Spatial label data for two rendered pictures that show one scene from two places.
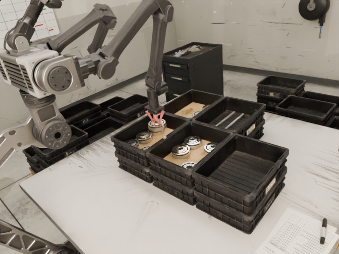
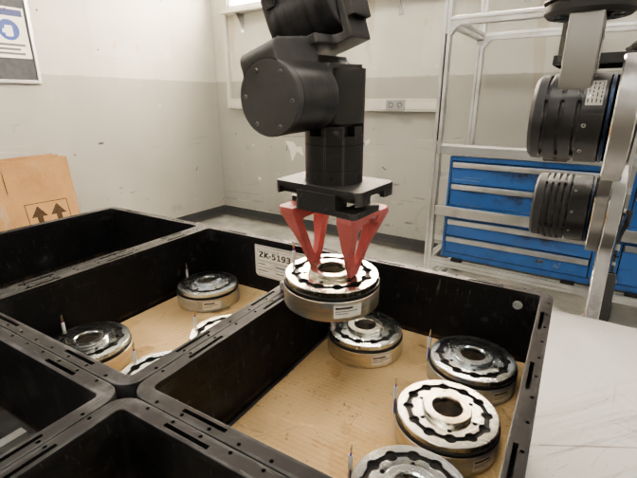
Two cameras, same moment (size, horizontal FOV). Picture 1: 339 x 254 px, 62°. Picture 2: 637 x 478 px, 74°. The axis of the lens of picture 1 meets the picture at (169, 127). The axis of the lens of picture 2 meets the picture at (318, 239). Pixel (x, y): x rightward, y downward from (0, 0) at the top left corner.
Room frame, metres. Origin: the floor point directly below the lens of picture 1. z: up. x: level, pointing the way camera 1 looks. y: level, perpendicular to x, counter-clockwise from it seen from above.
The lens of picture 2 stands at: (1.84, -0.05, 1.16)
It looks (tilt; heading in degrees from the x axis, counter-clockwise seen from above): 18 degrees down; 166
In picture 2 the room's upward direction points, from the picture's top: straight up
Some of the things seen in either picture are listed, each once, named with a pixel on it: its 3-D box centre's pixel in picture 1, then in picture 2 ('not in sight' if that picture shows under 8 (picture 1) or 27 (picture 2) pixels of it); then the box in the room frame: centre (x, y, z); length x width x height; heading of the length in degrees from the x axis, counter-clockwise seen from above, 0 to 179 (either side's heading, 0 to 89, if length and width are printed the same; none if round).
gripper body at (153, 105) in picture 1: (153, 104); (334, 161); (1.44, 0.07, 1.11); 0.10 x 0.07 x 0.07; 38
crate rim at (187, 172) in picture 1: (190, 144); (184, 283); (1.26, -0.10, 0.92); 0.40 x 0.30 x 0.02; 135
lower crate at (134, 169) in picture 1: (154, 151); not in sight; (1.47, 0.11, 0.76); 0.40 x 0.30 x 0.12; 135
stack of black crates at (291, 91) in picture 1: (279, 102); not in sight; (2.67, -1.20, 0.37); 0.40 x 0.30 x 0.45; 42
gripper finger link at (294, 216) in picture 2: (156, 115); (324, 227); (1.42, 0.06, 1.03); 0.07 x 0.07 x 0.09; 38
